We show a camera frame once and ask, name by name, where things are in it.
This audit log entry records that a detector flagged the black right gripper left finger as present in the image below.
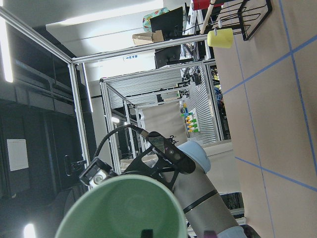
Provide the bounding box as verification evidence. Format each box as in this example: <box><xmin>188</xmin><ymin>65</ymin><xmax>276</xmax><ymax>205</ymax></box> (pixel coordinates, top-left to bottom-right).
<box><xmin>141</xmin><ymin>229</ymin><xmax>153</xmax><ymax>238</ymax></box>

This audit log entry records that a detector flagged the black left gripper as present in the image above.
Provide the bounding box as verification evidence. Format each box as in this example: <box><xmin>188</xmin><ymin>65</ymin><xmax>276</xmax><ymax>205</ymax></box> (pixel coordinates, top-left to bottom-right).
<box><xmin>125</xmin><ymin>147</ymin><xmax>178</xmax><ymax>191</ymax></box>

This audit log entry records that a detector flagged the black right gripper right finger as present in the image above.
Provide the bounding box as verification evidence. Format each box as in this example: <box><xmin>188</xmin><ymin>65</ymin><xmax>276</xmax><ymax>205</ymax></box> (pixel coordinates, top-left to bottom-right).
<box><xmin>204</xmin><ymin>231</ymin><xmax>216</xmax><ymax>238</ymax></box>

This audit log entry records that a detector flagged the green cup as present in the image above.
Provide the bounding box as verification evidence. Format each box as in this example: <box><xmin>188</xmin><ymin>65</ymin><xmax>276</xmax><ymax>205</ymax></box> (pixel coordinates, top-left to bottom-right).
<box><xmin>55</xmin><ymin>175</ymin><xmax>188</xmax><ymax>238</ymax></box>

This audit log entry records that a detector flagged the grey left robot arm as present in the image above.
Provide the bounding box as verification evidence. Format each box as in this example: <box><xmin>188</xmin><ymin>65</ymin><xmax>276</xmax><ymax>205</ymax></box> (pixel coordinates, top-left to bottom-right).
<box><xmin>124</xmin><ymin>140</ymin><xmax>246</xmax><ymax>238</ymax></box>

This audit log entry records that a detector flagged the yellow cup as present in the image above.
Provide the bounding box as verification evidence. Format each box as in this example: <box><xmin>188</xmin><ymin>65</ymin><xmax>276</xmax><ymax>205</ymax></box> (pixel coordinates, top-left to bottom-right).
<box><xmin>207</xmin><ymin>28</ymin><xmax>234</xmax><ymax>49</ymax></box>

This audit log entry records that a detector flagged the cardboard box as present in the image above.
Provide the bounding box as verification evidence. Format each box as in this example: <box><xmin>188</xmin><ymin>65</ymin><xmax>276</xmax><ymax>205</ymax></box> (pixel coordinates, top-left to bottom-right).
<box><xmin>132</xmin><ymin>30</ymin><xmax>164</xmax><ymax>46</ymax></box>

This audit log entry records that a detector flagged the black monitor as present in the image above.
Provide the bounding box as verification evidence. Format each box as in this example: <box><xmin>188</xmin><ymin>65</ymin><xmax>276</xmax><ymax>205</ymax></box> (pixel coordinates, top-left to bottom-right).
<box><xmin>150</xmin><ymin>7</ymin><xmax>183</xmax><ymax>41</ymax></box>

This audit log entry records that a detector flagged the red bottle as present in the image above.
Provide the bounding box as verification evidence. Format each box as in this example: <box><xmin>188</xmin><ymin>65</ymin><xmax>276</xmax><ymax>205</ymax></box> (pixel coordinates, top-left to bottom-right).
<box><xmin>192</xmin><ymin>0</ymin><xmax>224</xmax><ymax>10</ymax></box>

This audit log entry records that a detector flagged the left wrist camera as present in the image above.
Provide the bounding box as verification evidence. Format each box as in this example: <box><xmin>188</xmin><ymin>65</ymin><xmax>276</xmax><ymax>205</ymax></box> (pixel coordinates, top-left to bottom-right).
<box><xmin>141</xmin><ymin>131</ymin><xmax>196</xmax><ymax>175</ymax></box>

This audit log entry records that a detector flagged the black wire cup rack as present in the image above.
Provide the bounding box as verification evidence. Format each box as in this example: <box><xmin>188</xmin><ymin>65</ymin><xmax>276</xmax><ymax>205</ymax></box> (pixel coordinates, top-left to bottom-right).
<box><xmin>199</xmin><ymin>0</ymin><xmax>273</xmax><ymax>42</ymax></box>

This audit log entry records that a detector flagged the aluminium frame post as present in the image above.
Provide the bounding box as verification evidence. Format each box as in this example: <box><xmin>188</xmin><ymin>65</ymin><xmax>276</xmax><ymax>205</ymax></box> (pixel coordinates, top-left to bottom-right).
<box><xmin>0</xmin><ymin>7</ymin><xmax>207</xmax><ymax>163</ymax></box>

